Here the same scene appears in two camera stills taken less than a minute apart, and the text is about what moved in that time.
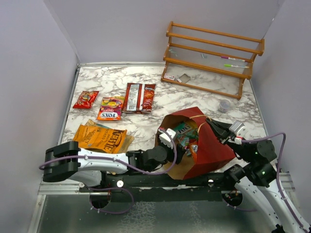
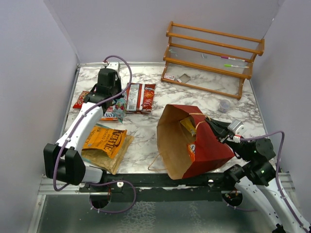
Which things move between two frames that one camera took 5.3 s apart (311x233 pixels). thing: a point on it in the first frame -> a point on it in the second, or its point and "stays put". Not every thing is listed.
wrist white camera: (165, 138) -> (114, 65)
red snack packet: (86, 99) stays put
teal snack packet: (185, 141) -> (120, 109)
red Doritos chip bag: (139, 98) stays put
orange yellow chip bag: (111, 141) stays put
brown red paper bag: (204, 150) stays put
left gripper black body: (177, 150) -> (117, 89)
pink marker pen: (233, 58) stays put
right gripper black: (221, 129) stays put
